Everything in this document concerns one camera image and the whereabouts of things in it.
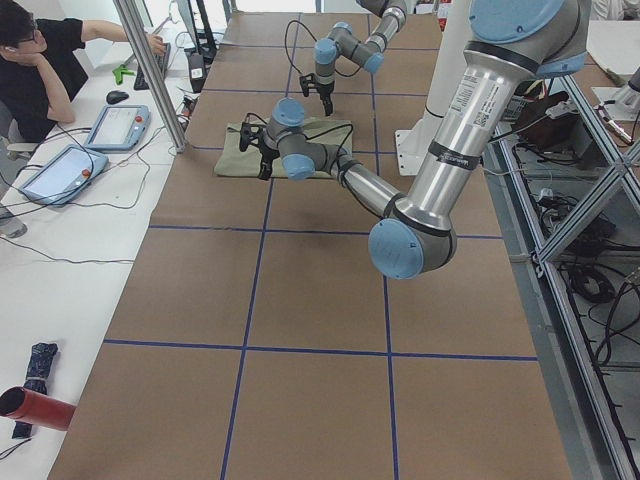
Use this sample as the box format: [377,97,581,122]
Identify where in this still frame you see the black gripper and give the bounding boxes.
[256,133,280,180]
[314,74,335,116]

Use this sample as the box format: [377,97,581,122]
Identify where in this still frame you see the olive green long-sleeve shirt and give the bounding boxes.
[214,118,353,180]

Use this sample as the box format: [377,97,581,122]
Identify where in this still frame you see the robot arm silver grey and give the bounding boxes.
[239,1,591,279]
[300,0,419,116]

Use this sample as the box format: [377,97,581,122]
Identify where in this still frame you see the black computer keyboard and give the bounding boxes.
[132,42,172,92]

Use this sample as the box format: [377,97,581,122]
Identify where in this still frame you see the far blue teach pendant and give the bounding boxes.
[84,105,150,153]

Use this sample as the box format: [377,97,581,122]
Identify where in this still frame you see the blue teach pendant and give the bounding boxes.
[84,105,150,153]
[18,145,108,206]

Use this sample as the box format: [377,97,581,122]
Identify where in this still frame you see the black computer mouse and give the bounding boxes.
[106,90,129,105]

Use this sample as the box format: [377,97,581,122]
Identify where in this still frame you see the green plastic clamp tool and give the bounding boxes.
[112,64,136,85]

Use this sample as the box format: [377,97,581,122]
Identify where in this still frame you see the near blue teach pendant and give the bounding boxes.
[18,145,108,206]

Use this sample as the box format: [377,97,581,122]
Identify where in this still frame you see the person in black shirt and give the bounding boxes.
[0,0,167,146]

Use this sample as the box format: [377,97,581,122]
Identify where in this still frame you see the dark blue folded umbrella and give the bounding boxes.
[12,342,58,439]

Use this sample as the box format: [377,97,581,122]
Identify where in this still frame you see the red cylinder tube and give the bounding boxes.
[1,387,76,431]

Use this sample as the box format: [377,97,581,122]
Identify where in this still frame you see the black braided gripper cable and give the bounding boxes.
[299,120,381,201]

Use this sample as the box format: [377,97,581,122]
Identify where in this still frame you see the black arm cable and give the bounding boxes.
[284,19,361,79]

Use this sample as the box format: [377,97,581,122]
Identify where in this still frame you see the grey aluminium camera post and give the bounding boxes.
[113,0,187,153]

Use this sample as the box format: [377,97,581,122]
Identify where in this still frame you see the aluminium frame structure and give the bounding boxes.
[485,58,639,479]

